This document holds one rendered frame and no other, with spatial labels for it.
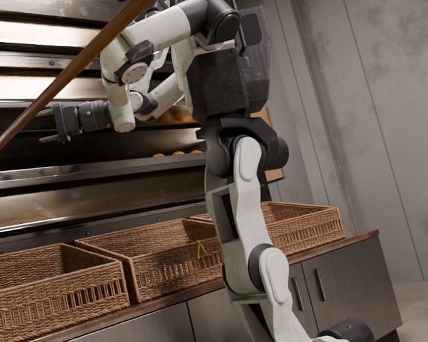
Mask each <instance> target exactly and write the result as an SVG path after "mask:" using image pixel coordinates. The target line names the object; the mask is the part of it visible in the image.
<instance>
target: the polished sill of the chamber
mask: <svg viewBox="0 0 428 342"><path fill-rule="evenodd" d="M206 153H207V152H201V153H187V154H180V155H166V156H159V157H145V158H138V159H124V160H116V161H103V162H95V163H88V164H74V165H66V166H53V167H45V168H31V169H24V170H10V171H3V172H0V181H12V180H18V179H26V178H37V177H44V176H56V175H63V174H75V173H81V172H94V171H100V170H112V169H119V168H131V167H137V166H150V165H156V164H168V163H175V162H187V161H194V160H200V159H206Z"/></svg>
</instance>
